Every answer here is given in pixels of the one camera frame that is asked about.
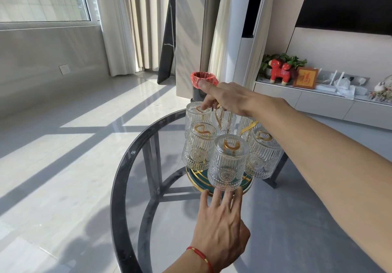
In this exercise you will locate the beige curtain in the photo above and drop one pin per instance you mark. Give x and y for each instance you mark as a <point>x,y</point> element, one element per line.
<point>150,21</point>

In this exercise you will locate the grey vertical pipe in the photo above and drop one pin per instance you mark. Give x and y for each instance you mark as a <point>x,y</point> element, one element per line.
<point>211,18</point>

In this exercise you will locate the black marble slab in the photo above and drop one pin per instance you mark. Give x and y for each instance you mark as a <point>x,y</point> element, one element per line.
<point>167,55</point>

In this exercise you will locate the cluster of small figurines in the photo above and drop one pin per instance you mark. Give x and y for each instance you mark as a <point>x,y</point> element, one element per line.
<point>381,93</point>

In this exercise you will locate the person's right forearm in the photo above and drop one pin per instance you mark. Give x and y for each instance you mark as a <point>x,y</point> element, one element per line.
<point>337,171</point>

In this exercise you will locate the white sheer curtain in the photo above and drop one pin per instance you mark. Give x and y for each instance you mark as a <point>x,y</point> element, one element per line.
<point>116,24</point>

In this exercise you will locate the trash bin with red bag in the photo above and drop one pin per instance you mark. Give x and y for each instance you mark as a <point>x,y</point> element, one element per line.
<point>203,76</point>

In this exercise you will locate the grey wall socket panel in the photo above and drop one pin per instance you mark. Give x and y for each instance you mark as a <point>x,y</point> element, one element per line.
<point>363,81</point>

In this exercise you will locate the person's left hand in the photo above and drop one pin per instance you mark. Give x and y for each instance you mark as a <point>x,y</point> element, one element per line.
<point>223,236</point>

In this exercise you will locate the white standing air conditioner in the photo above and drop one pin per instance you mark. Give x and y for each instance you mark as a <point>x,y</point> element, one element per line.
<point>245,61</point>

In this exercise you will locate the white router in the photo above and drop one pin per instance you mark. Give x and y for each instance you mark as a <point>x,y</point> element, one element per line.
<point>324,87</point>

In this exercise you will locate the green potted plant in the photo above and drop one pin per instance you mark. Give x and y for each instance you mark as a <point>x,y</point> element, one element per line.
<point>294,61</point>

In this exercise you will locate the round black glass table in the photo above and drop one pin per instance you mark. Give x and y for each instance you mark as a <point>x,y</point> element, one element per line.
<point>118,196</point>

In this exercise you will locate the round white decorative plate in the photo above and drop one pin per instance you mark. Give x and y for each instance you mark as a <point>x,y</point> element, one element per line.
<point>389,82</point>

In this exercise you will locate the person's right hand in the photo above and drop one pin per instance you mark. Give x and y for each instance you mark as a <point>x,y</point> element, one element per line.
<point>235,98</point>

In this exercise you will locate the red horse figurine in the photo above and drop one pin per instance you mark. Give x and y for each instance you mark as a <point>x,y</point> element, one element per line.
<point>278,72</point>

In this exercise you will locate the crumpled white tissue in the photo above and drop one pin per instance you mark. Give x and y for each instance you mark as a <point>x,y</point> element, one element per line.
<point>344,87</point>

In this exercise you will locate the black wall television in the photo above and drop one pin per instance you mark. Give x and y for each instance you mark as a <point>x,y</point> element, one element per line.
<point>346,0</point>

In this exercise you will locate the small wooden framed picture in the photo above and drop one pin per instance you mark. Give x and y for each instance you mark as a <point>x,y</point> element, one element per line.
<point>305,78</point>

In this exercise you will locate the gold and green cup rack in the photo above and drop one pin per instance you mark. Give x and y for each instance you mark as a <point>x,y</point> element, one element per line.
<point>199,176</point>

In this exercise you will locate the clear embossed glass cup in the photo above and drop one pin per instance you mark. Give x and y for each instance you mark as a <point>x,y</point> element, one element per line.
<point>245,125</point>
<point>228,171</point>
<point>228,122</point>
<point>196,153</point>
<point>193,116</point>
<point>263,159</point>

